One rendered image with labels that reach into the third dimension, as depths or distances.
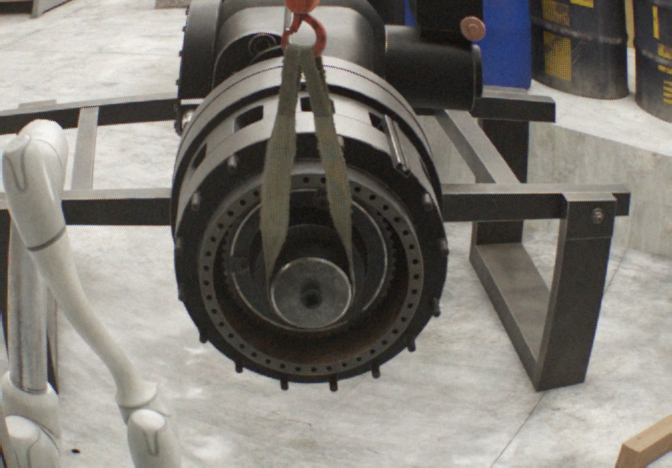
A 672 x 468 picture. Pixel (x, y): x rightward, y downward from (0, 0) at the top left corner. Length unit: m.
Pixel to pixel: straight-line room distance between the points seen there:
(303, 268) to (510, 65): 2.98
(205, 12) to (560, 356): 1.48
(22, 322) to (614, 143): 3.29
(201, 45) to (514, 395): 1.38
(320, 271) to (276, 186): 0.17
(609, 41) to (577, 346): 2.02
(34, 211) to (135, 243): 3.02
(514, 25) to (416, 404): 1.96
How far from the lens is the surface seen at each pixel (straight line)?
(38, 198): 2.16
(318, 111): 2.58
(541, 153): 5.35
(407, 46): 4.12
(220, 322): 2.80
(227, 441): 3.81
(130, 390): 2.47
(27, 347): 2.46
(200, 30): 4.02
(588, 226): 3.95
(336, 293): 2.69
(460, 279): 4.98
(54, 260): 2.20
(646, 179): 5.25
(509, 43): 5.52
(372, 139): 2.76
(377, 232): 2.81
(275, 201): 2.65
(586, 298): 4.05
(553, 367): 4.13
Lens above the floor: 1.92
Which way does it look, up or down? 20 degrees down
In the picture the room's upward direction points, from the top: 2 degrees clockwise
